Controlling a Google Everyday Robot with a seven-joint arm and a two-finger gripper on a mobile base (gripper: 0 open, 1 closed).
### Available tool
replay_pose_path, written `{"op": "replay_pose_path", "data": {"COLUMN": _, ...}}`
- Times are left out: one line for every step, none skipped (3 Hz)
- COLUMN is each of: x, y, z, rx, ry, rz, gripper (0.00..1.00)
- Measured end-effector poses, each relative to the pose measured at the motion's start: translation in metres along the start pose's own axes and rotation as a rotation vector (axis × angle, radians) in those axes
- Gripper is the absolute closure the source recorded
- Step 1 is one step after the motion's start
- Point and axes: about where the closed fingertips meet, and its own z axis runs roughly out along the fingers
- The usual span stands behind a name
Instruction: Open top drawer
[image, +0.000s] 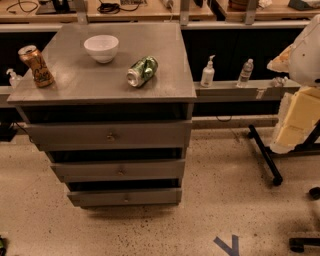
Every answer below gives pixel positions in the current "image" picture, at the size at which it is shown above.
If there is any crumpled plastic wrapper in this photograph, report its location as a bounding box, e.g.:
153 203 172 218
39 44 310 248
271 77 288 87

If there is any orange soda can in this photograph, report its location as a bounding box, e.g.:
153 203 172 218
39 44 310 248
18 45 54 88

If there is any grey top drawer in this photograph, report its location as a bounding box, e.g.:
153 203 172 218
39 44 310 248
26 121 191 151

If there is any black coiled cable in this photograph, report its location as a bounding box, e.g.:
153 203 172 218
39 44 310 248
96 1 142 15

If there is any clear water bottle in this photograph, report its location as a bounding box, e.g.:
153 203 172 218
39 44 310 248
237 59 254 88

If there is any grey drawer cabinet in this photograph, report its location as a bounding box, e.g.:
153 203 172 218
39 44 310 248
8 23 196 193

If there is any white ceramic bowl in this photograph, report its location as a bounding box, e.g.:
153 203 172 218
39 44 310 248
84 35 119 63

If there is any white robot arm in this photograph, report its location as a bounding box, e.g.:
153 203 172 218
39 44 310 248
267 14 320 87

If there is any yellow foam padded block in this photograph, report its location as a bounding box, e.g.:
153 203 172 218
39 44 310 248
270 86 320 154

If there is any white pump bottle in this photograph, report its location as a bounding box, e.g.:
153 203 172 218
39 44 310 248
200 55 215 88

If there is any grey bottom drawer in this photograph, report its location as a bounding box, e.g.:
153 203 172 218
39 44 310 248
67 188 182 208

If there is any black stand leg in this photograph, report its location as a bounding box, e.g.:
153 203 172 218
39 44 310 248
248 125 283 186

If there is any clear sanitizer pump bottle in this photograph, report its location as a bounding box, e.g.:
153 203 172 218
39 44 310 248
6 68 22 88

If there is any green crushed soda can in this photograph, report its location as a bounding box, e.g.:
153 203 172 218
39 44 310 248
127 56 158 88

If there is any black chair base wheel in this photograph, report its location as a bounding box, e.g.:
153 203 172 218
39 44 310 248
288 186 320 254

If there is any grey middle drawer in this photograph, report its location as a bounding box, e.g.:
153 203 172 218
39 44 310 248
51 159 185 183

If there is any grey drawer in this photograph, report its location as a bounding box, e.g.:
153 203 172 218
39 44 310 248
51 159 185 183
67 188 182 208
26 121 191 151

